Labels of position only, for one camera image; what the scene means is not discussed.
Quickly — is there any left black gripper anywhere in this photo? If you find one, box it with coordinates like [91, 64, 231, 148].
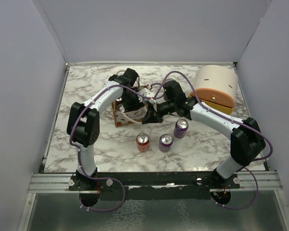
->
[121, 90, 145, 115]

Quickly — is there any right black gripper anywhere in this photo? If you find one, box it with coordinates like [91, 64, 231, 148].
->
[142, 100, 176, 124]

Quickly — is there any watermelon canvas tote bag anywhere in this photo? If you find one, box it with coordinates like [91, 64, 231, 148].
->
[112, 68, 148, 128]

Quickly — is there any red cola can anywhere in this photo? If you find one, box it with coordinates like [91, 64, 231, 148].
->
[136, 133, 150, 152]

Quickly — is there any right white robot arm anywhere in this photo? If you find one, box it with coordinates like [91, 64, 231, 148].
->
[142, 80, 266, 188]

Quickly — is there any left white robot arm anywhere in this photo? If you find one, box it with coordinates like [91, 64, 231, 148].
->
[66, 68, 144, 190]

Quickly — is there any purple can near centre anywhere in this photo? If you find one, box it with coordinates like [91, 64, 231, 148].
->
[158, 134, 173, 153]

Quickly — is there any purple can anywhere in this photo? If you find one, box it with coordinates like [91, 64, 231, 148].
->
[158, 134, 173, 153]
[173, 119, 189, 139]

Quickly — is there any purple can near right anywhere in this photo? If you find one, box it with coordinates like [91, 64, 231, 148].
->
[173, 119, 189, 139]

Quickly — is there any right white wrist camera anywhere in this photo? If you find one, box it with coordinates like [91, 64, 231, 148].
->
[149, 98, 157, 111]

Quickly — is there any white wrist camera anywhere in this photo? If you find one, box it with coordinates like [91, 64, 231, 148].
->
[138, 88, 155, 103]
[149, 98, 157, 111]

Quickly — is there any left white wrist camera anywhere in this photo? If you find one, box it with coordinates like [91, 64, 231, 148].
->
[138, 88, 155, 103]

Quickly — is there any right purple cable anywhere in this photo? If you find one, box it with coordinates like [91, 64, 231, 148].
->
[151, 71, 274, 209]

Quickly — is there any purple cable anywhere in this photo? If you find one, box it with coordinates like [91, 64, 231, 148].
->
[69, 83, 164, 212]
[151, 71, 274, 209]

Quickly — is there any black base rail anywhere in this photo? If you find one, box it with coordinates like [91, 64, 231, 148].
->
[68, 171, 239, 201]

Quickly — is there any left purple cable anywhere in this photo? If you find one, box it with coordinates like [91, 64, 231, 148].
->
[69, 83, 164, 212]

